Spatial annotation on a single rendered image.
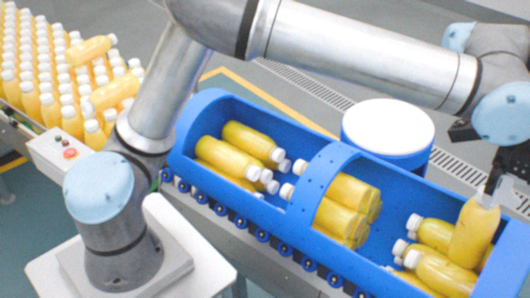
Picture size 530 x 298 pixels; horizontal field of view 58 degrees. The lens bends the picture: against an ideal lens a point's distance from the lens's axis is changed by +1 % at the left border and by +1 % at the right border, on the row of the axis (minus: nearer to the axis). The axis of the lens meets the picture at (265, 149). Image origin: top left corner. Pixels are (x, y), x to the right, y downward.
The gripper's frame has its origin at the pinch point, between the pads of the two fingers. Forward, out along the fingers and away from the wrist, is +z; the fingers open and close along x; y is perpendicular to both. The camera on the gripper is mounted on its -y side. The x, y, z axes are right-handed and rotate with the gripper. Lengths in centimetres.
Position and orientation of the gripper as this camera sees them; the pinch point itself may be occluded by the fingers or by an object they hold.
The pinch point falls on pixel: (488, 194)
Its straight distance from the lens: 96.9
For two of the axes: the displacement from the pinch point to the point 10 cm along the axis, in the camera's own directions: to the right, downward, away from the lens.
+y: 7.8, 3.9, -4.9
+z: 0.4, 7.5, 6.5
